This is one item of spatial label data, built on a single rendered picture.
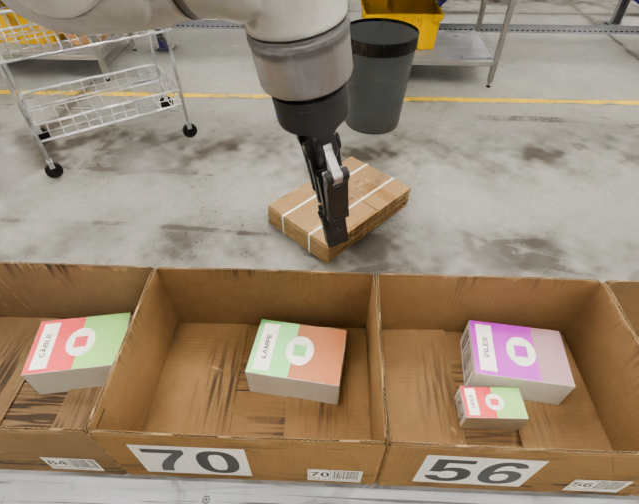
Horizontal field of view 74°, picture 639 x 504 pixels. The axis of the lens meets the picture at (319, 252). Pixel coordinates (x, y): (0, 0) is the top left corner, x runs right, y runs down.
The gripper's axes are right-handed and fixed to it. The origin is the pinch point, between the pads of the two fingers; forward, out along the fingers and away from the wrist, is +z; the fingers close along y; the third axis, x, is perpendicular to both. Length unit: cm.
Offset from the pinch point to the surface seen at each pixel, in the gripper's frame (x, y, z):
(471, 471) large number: -7.0, -28.4, 26.6
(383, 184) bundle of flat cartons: -61, 134, 128
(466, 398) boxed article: -13.1, -17.8, 31.8
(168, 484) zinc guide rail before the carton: 35.9, -14.6, 27.6
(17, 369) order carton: 61, 14, 25
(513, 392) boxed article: -21.0, -19.3, 33.2
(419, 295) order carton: -13.4, 0.3, 26.2
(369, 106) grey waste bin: -83, 208, 126
